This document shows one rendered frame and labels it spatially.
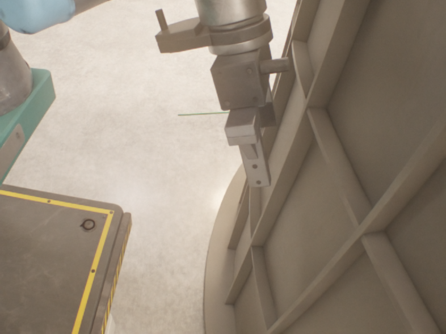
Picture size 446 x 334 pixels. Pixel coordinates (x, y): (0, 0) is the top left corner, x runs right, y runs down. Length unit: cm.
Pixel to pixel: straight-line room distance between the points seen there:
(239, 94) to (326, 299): 30
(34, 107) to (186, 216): 80
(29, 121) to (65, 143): 96
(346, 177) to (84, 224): 65
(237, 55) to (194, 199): 98
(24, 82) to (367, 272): 53
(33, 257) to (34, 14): 64
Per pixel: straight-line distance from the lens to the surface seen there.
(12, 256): 88
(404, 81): 34
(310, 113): 46
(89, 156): 145
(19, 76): 56
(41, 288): 82
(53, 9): 31
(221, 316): 108
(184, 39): 38
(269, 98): 50
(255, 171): 40
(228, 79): 35
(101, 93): 177
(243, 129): 33
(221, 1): 35
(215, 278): 112
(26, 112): 57
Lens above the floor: 105
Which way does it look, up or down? 46 degrees down
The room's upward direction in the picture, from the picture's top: 11 degrees clockwise
